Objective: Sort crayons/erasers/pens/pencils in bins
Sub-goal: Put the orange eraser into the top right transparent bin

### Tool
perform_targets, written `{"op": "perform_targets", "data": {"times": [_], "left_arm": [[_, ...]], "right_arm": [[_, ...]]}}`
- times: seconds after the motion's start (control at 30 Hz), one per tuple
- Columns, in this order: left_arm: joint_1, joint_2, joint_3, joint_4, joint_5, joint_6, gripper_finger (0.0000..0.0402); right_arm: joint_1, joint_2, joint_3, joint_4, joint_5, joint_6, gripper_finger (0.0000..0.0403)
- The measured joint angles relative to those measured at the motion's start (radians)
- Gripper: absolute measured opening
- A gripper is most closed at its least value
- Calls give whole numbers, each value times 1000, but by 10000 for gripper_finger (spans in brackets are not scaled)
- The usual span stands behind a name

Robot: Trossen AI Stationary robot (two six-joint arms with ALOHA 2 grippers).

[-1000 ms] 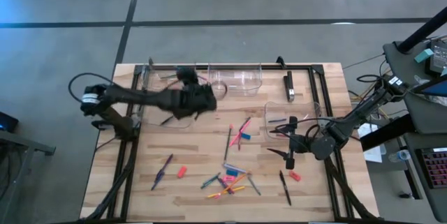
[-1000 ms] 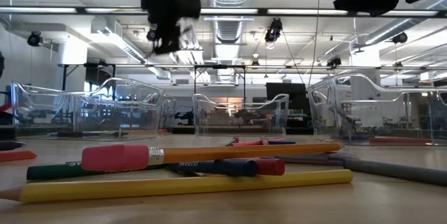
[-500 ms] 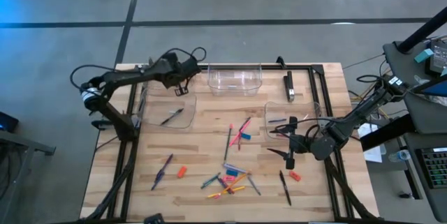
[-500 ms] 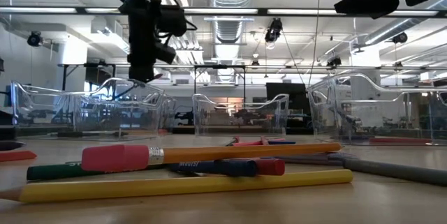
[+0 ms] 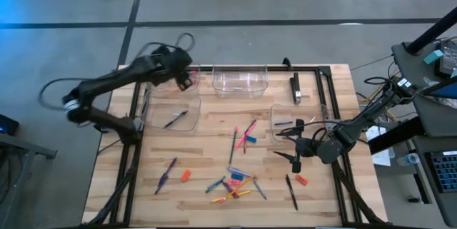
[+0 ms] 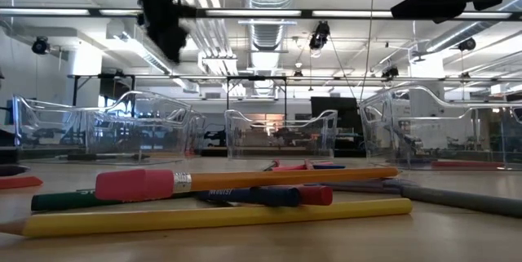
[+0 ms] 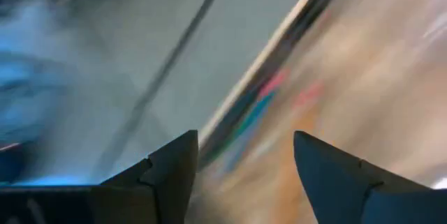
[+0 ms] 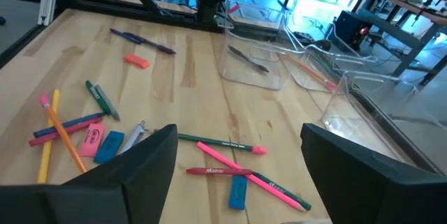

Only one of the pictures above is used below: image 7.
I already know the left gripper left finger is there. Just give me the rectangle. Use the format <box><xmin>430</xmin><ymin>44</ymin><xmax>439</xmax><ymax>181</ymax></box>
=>
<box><xmin>0</xmin><ymin>130</ymin><xmax>199</xmax><ymax>224</ymax></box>

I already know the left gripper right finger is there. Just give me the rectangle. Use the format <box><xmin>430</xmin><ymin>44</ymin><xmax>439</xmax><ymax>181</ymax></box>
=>
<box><xmin>293</xmin><ymin>131</ymin><xmax>447</xmax><ymax>224</ymax></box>

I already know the teal pencil with pink eraser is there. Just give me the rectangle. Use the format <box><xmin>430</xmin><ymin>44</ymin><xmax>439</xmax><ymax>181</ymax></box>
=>
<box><xmin>230</xmin><ymin>69</ymin><xmax>291</xmax><ymax>148</ymax></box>

